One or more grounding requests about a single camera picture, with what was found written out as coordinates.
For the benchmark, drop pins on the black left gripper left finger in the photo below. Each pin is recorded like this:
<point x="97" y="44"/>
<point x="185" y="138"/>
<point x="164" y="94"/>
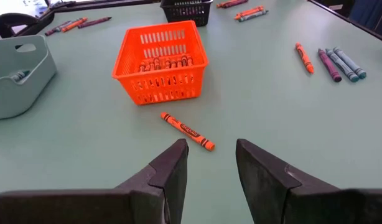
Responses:
<point x="100" y="207"/>

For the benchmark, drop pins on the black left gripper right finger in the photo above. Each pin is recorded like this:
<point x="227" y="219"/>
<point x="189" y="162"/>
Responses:
<point x="303" y="205"/>

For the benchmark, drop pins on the teal crayon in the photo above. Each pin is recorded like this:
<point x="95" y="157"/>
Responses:
<point x="342" y="65"/>
<point x="20" y="76"/>
<point x="254" y="15"/>
<point x="66" y="25"/>
<point x="350" y="63"/>

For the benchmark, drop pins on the orange plastic basket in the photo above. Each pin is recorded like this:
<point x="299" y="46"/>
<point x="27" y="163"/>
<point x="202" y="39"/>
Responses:
<point x="160" y="88"/>

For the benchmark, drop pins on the teal plastic bin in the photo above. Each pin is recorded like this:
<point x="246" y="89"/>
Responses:
<point x="20" y="99"/>

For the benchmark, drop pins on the black plastic basket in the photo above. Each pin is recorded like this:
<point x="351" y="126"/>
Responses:
<point x="186" y="15"/>

